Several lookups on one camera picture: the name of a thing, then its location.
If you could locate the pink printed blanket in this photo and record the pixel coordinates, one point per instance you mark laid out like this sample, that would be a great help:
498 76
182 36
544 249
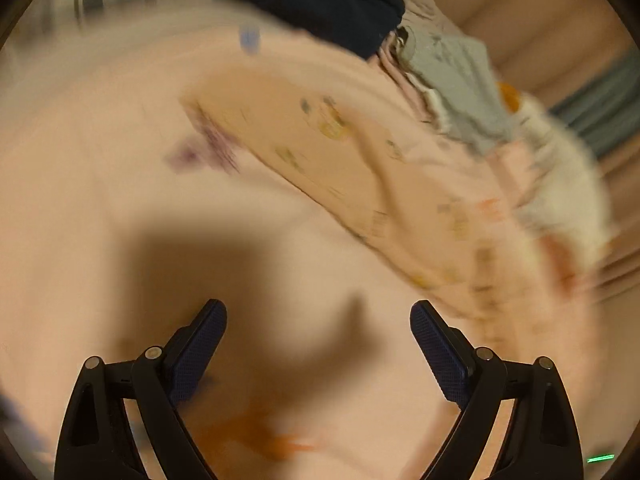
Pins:
100 210

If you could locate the navy blue garment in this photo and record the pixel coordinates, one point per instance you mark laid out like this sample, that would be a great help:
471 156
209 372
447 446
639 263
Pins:
320 0

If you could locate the grey-green garment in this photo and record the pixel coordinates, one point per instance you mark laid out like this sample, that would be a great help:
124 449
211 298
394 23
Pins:
460 85

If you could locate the orange printed baby shirt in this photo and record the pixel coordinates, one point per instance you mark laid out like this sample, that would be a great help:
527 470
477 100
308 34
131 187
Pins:
320 160

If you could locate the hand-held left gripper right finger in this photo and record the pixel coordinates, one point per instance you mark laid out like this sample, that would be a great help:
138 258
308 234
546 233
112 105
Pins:
442 355

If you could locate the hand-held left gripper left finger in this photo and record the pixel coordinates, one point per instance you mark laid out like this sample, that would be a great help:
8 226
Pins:
192 355

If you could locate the pale pink garment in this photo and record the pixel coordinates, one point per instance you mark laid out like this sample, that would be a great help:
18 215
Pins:
405 80

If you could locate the blue-grey curtain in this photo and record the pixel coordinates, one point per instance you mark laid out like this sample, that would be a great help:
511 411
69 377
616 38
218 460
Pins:
600 110

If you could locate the folded white clothes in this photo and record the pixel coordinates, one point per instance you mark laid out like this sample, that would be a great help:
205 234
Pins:
565 185

